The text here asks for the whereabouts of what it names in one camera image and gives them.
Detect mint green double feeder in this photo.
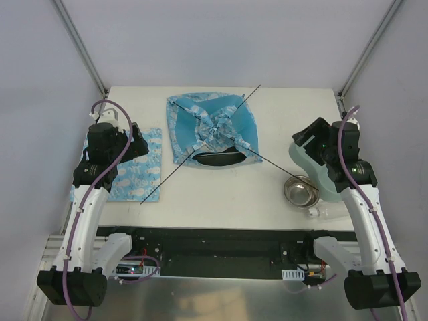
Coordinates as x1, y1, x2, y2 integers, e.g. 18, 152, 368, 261
288, 142, 342, 203

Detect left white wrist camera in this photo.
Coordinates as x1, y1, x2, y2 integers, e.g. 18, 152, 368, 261
90, 108, 120, 128

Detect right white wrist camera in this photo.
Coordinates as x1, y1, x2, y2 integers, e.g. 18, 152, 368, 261
340, 116, 360, 133

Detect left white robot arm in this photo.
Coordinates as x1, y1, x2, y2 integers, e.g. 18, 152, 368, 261
37, 122, 148, 307

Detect aluminium frame post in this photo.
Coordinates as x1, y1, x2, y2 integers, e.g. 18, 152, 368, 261
50, 0, 108, 98
338, 0, 405, 100

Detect right aluminium frame post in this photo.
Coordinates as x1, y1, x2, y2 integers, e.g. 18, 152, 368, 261
338, 0, 405, 100

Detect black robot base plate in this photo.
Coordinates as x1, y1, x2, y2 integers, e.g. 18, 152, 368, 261
96, 227, 357, 280

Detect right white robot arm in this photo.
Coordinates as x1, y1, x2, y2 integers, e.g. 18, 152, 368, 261
289, 117, 421, 310

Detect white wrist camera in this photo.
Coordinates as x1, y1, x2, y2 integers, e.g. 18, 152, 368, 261
90, 108, 120, 128
340, 116, 360, 133

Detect clear plastic water bottle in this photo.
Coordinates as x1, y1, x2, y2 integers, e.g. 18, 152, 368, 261
308, 204, 348, 221

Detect left aluminium frame post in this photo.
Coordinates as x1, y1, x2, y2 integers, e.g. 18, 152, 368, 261
50, 0, 108, 98

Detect stainless steel pet bowl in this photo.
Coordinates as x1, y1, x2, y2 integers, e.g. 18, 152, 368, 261
284, 175, 320, 209

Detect blue patterned pet tent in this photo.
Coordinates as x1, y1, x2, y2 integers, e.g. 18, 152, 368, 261
166, 92, 265, 168

